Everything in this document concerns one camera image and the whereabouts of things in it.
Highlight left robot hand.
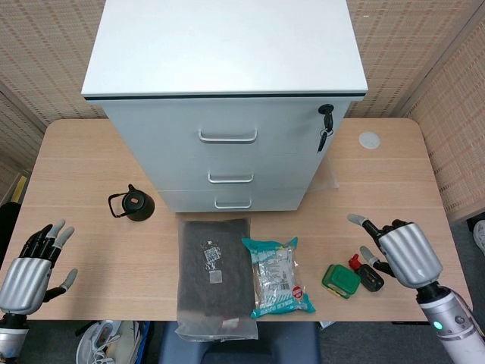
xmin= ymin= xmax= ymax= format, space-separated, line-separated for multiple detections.
xmin=0 ymin=218 xmax=79 ymax=315

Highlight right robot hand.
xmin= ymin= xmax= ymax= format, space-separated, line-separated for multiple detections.
xmin=347 ymin=213 xmax=443 ymax=291

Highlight medium white drawer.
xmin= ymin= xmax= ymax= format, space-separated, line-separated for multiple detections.
xmin=139 ymin=154 xmax=324 ymax=193

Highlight short white drawer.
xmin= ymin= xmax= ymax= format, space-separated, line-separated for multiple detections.
xmin=158 ymin=188 xmax=308 ymax=212

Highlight tall white drawer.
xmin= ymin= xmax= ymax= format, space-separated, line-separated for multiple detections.
xmin=102 ymin=99 xmax=349 ymax=161

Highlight white cabinet body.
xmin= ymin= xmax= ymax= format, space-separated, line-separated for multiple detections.
xmin=81 ymin=0 xmax=369 ymax=213

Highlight black red small device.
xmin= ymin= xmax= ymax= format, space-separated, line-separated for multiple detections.
xmin=347 ymin=253 xmax=385 ymax=292

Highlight white shoe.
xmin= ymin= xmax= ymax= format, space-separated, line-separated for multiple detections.
xmin=472 ymin=219 xmax=485 ymax=259

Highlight green plastic box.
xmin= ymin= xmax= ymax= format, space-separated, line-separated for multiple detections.
xmin=321 ymin=264 xmax=361 ymax=300

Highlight yellow strip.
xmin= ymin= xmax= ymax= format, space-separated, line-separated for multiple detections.
xmin=10 ymin=174 xmax=28 ymax=202

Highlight white sneaker with laces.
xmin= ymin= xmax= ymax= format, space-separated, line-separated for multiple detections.
xmin=75 ymin=320 xmax=126 ymax=364

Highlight white round grommet cap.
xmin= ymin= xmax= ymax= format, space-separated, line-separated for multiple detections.
xmin=358 ymin=130 xmax=381 ymax=150

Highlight teal snack packet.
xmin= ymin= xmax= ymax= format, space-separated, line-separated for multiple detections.
xmin=241 ymin=237 xmax=317 ymax=319

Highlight black lidded cup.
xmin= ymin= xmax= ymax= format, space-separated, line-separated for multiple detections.
xmin=108 ymin=184 xmax=155 ymax=223

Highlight black keys in lock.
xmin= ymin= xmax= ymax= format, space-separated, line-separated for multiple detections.
xmin=317 ymin=104 xmax=336 ymax=154

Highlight dark garment in plastic bag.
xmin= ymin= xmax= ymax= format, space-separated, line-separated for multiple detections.
xmin=174 ymin=217 xmax=259 ymax=342

